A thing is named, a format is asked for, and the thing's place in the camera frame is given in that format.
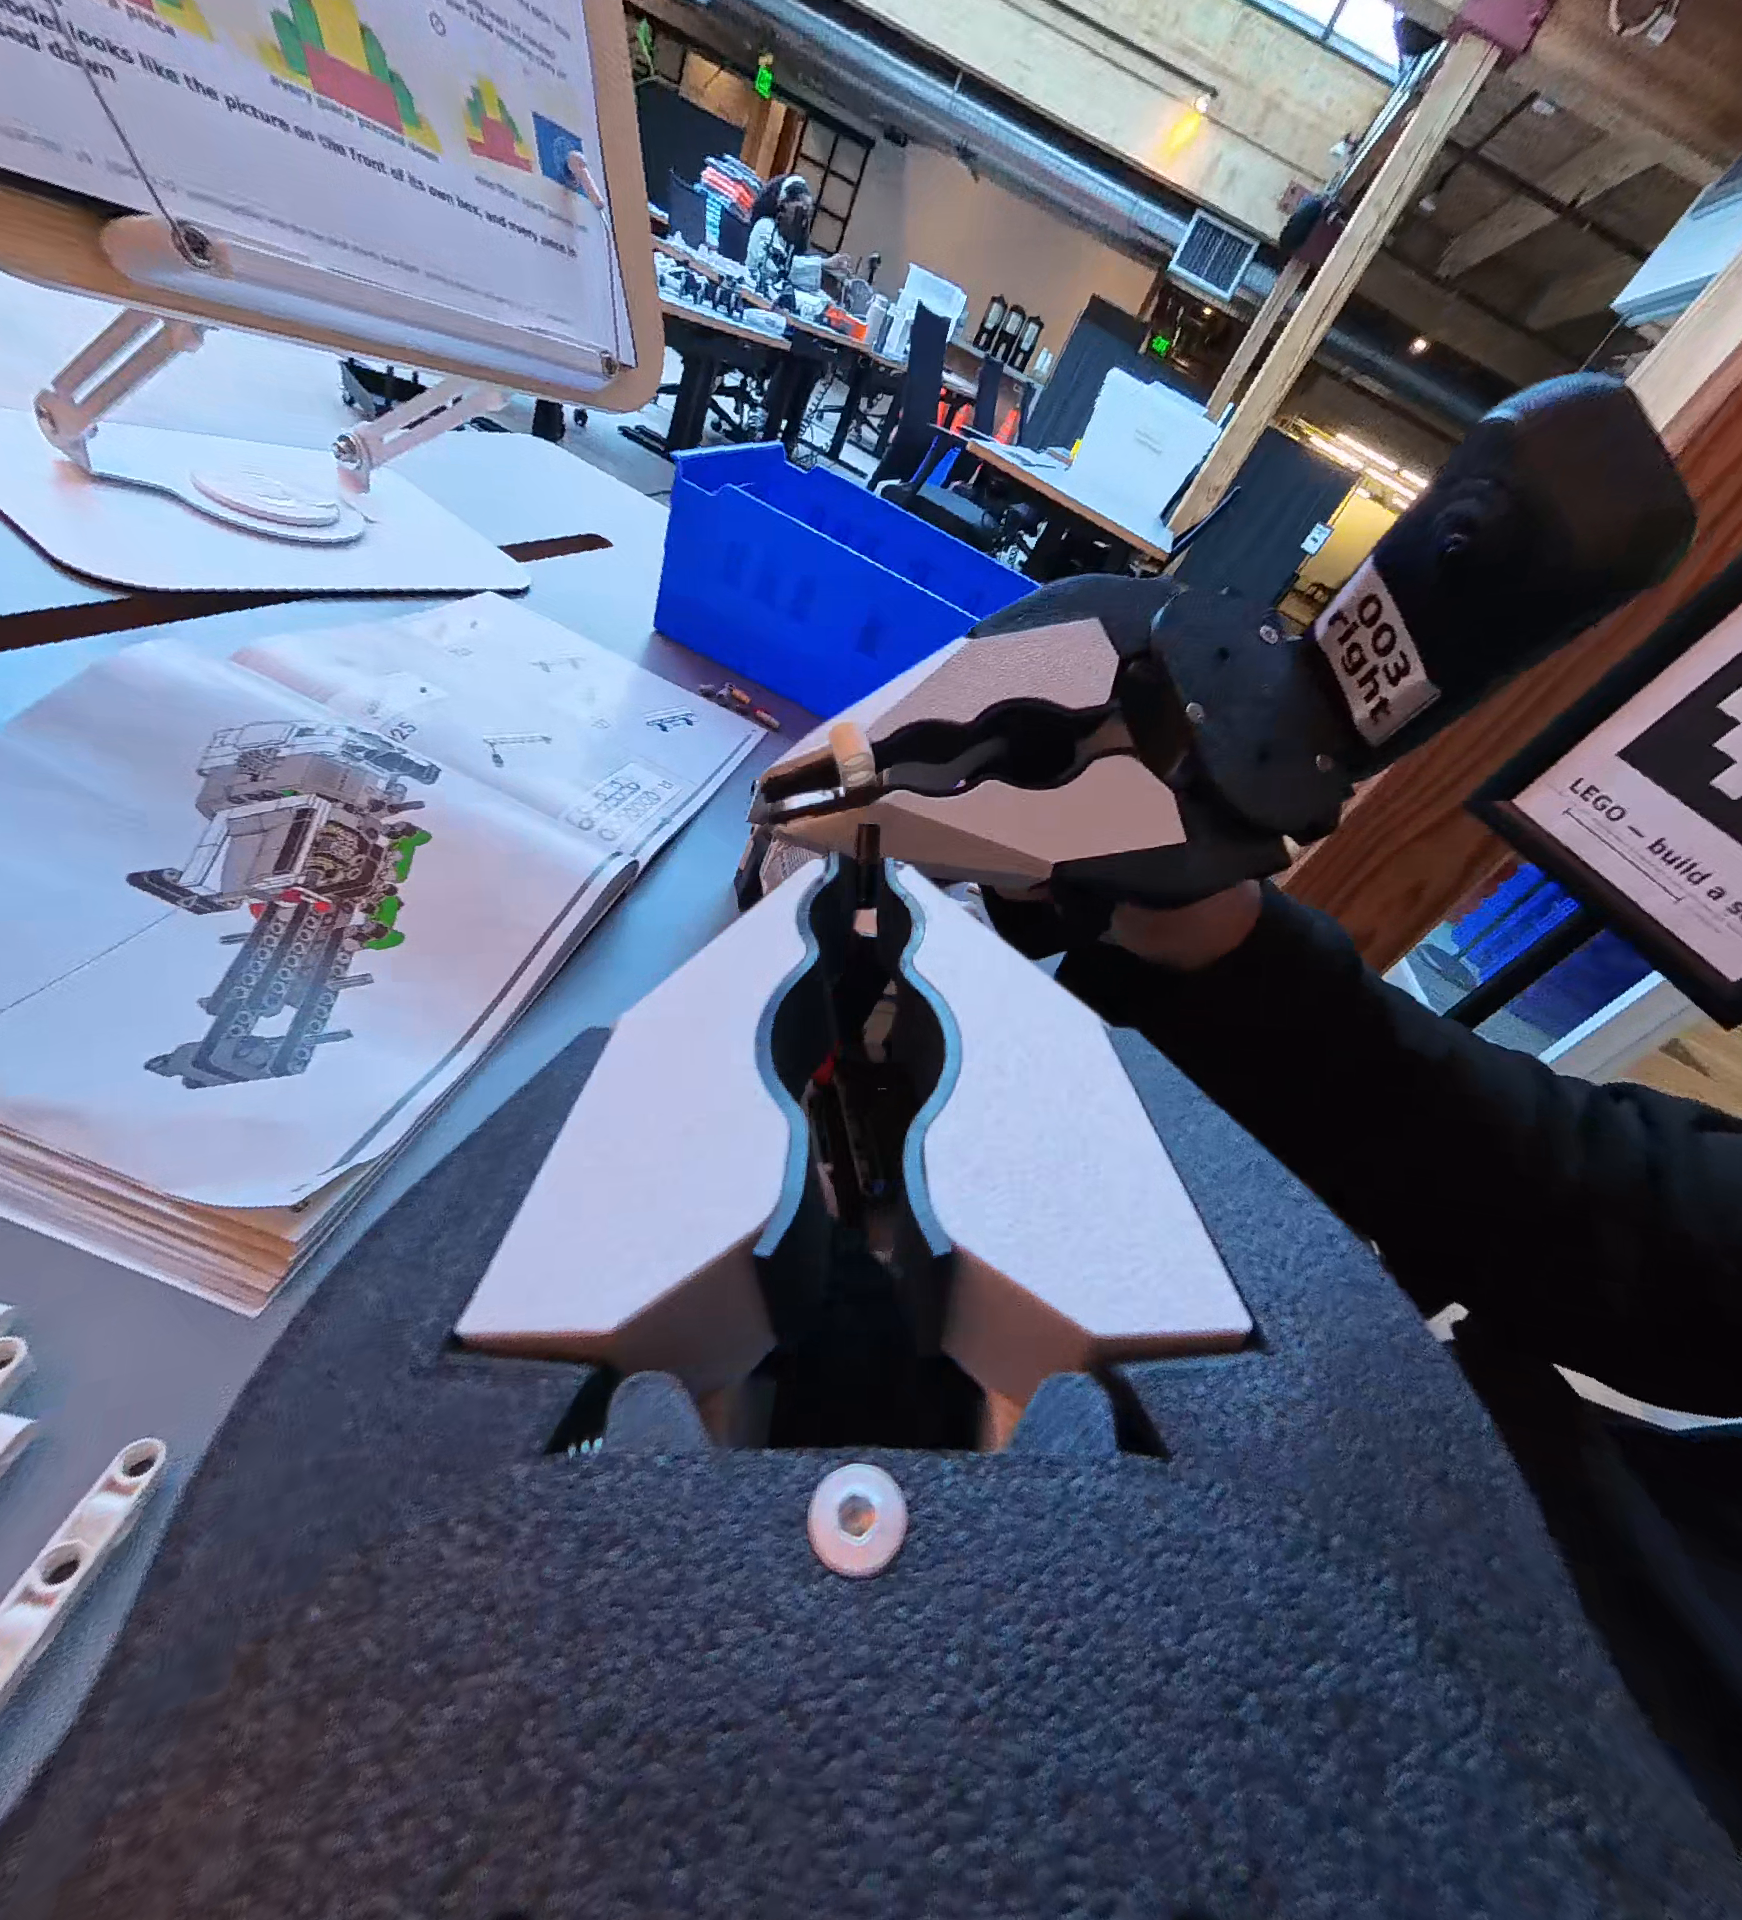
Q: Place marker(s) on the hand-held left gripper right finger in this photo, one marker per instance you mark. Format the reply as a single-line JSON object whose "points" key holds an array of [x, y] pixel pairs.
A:
{"points": [[1080, 1200]]}

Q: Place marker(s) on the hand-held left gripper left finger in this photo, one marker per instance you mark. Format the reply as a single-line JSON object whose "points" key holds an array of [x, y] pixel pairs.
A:
{"points": [[647, 1185]]}

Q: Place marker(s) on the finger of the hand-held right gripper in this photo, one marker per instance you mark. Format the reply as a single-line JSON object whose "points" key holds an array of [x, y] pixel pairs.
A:
{"points": [[1067, 825], [1023, 670]]}

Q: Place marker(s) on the thin white lego plate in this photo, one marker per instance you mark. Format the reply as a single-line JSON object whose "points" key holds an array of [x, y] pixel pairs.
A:
{"points": [[852, 753]]}

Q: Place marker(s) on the black lego pin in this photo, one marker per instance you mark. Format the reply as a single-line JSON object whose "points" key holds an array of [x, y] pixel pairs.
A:
{"points": [[863, 877]]}

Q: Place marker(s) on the person's right forearm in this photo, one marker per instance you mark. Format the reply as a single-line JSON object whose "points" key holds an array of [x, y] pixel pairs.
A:
{"points": [[1486, 1126]]}

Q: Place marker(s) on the pile of small lego pins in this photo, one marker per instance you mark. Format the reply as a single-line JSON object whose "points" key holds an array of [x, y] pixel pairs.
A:
{"points": [[740, 703]]}

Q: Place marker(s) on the lego instruction booklet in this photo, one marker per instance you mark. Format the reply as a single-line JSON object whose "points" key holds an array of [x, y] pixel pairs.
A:
{"points": [[285, 930]]}

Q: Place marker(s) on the long desk with lego models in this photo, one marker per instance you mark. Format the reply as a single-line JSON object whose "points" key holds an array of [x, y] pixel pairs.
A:
{"points": [[752, 315]]}

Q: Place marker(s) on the person's right hand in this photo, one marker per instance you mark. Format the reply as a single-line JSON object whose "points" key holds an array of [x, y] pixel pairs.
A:
{"points": [[1186, 927]]}

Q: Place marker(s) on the light wooden desk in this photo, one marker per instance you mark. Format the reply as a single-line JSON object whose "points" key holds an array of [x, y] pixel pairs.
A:
{"points": [[1067, 502]]}

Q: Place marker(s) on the dark partition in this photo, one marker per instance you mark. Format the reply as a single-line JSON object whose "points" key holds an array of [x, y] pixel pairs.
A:
{"points": [[1270, 518]]}

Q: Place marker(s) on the blue plastic bin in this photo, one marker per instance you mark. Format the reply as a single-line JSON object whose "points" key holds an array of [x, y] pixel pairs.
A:
{"points": [[811, 585]]}

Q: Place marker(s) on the white box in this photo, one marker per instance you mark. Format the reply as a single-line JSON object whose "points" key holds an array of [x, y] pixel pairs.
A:
{"points": [[1149, 443]]}

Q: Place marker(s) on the black office chair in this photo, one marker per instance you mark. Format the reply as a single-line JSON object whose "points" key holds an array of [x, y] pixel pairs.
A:
{"points": [[928, 391]]}

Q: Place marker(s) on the wooden pillar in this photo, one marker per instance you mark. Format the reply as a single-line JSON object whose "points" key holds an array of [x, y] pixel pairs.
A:
{"points": [[1562, 722]]}

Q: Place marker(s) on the framed tag placard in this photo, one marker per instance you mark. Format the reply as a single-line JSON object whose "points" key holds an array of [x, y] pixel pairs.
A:
{"points": [[1680, 811]]}

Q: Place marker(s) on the person's black top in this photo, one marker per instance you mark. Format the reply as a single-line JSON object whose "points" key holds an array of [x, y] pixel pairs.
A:
{"points": [[1711, 1576]]}

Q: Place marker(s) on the instruction sign on stand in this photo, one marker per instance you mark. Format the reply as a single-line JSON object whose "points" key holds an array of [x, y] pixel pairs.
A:
{"points": [[285, 225]]}

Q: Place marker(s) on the light wooden post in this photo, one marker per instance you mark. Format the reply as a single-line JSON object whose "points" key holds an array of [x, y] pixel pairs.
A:
{"points": [[1337, 286]]}

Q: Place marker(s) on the wall air vent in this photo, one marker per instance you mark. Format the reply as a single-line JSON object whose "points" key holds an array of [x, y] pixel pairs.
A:
{"points": [[1213, 255]]}

